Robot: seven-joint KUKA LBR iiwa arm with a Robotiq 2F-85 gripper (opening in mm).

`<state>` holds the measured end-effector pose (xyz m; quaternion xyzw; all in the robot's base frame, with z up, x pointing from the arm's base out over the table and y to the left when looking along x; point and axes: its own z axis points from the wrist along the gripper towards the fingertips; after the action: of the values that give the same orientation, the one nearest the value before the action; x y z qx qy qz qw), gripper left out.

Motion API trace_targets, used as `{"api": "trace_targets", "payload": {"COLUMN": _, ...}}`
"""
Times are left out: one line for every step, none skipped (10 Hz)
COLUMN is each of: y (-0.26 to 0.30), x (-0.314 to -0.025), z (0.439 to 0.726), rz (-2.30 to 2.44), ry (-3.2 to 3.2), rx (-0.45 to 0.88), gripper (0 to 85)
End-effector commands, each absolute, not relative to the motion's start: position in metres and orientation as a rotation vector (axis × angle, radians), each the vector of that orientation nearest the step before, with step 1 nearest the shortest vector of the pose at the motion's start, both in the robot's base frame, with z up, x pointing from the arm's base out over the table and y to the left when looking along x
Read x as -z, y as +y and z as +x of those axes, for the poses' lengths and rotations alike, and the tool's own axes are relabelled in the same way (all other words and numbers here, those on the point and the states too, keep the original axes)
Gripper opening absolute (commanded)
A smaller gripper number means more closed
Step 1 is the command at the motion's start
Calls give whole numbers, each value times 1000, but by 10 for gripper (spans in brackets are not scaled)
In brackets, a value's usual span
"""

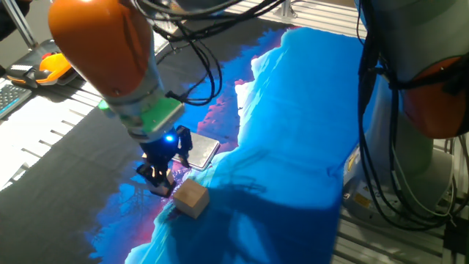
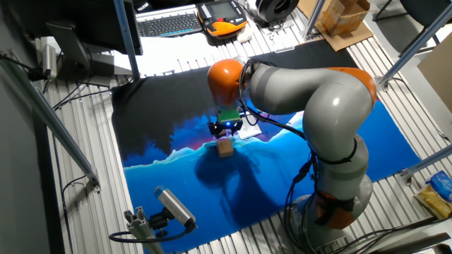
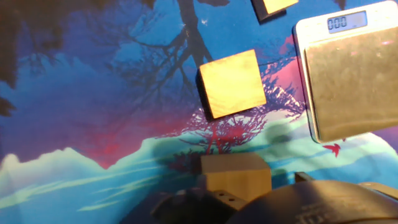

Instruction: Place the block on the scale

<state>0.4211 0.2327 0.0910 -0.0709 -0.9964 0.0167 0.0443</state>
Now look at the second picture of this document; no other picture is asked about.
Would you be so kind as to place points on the short aluminium frame beam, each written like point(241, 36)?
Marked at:
point(427, 162)

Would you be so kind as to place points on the silver digital pocket scale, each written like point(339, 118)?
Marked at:
point(251, 131)

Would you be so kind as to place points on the short aluminium profile mount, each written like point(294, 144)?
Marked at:
point(141, 229)

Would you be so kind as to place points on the aluminium frame post with foot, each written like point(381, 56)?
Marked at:
point(313, 17)

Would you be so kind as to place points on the blue black landscape print cloth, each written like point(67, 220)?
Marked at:
point(176, 190)

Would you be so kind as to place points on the blue plastic bag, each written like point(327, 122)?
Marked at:
point(441, 185)

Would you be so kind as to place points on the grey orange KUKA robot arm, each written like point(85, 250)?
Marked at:
point(335, 106)

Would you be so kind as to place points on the flat brown cardboard sheet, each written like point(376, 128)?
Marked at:
point(347, 41)

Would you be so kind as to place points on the black office chair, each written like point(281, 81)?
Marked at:
point(423, 7)

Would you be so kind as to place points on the silver blue exterior camera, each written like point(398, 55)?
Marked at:
point(174, 206)

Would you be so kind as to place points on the large wooden cube block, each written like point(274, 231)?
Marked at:
point(225, 149)

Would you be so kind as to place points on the blue grey upright frame post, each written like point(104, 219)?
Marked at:
point(125, 39)

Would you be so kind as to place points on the white flat plate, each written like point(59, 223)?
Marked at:
point(284, 46)

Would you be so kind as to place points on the green wrist mount plate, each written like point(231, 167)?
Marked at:
point(229, 115)

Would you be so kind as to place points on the black computer monitor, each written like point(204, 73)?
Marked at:
point(70, 21)

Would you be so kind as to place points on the silver cylindrical device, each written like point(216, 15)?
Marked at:
point(49, 61)

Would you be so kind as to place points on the tan cardboard panel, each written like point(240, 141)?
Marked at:
point(438, 74)

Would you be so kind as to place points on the diagonal aluminium frame post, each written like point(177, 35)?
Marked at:
point(420, 39)

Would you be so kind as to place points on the orange black teach pendant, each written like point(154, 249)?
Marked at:
point(220, 16)

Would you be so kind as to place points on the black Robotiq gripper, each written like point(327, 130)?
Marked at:
point(226, 126)

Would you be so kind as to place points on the yellow plastic bag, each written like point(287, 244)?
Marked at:
point(432, 202)

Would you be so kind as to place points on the black computer keyboard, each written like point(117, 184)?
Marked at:
point(169, 24)

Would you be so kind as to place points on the white crumpled lump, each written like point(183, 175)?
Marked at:
point(244, 35)

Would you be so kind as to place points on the brown cardboard box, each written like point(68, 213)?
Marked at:
point(340, 16)

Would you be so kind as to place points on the long diagonal aluminium beam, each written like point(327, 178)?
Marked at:
point(53, 120)

